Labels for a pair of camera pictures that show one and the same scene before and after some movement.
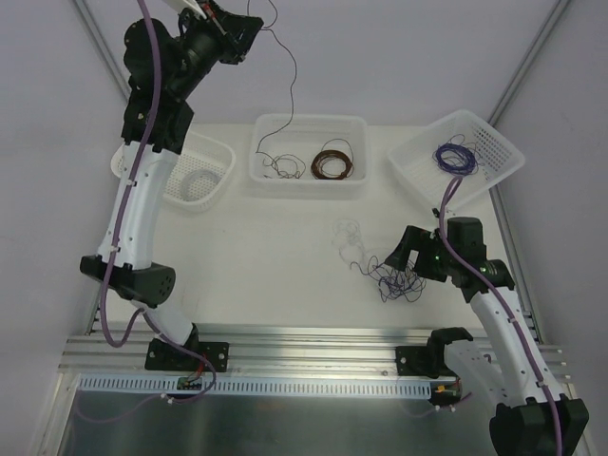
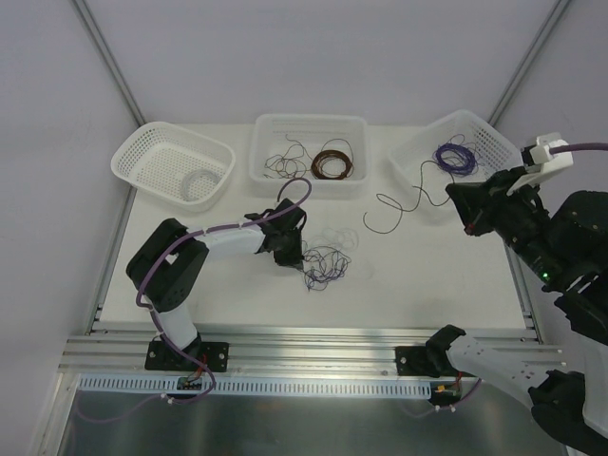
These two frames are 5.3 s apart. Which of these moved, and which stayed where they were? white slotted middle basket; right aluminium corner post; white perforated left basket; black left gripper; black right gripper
Moved: black left gripper; black right gripper
Stayed: right aluminium corner post; white slotted middle basket; white perforated left basket
